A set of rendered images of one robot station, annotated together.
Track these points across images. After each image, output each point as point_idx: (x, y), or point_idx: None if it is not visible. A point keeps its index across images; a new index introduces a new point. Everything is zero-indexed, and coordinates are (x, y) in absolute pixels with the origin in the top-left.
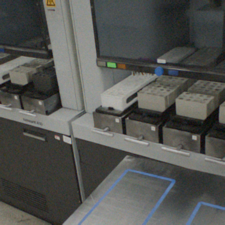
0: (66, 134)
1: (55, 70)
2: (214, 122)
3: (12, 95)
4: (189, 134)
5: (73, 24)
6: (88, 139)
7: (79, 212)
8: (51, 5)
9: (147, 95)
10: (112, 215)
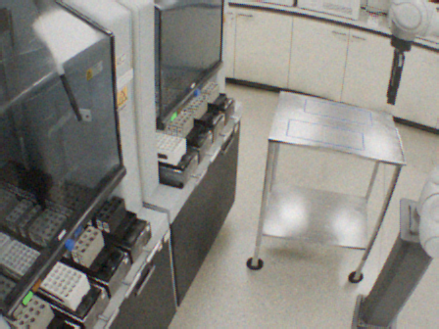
0: (166, 231)
1: (122, 184)
2: None
3: (122, 263)
4: (221, 118)
5: (140, 106)
6: (179, 209)
7: (335, 148)
8: (123, 101)
9: (186, 122)
10: (330, 136)
